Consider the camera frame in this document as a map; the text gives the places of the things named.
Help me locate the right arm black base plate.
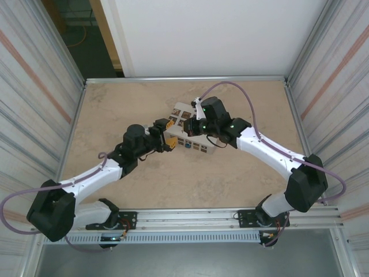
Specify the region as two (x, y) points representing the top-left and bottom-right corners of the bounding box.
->
(236, 209), (290, 229)

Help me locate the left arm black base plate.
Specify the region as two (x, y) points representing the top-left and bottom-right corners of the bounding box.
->
(85, 211), (138, 231)

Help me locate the aluminium frame side rail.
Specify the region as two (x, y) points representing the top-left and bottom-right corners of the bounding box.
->
(51, 82), (88, 208)
(284, 80), (328, 206)

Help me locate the white box with brown tiles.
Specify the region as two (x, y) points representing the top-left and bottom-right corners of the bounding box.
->
(168, 101), (216, 155)

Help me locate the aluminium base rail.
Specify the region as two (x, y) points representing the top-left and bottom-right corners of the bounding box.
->
(31, 205), (345, 232)

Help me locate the wooden door frame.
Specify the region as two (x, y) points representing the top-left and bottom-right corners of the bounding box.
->
(89, 0), (125, 72)

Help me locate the aluminium frame cross rail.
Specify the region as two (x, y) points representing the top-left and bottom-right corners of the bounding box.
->
(85, 75), (289, 85)

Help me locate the slotted grey cable duct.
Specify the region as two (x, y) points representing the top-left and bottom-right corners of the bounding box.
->
(43, 230), (262, 245)

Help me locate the left gripper thin black cable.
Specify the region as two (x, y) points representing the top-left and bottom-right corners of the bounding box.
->
(137, 151), (158, 162)

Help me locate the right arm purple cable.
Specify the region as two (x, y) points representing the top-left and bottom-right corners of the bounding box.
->
(198, 81), (347, 204)

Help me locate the orange cable on floor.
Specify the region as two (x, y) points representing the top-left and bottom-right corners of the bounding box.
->
(67, 25), (89, 48)

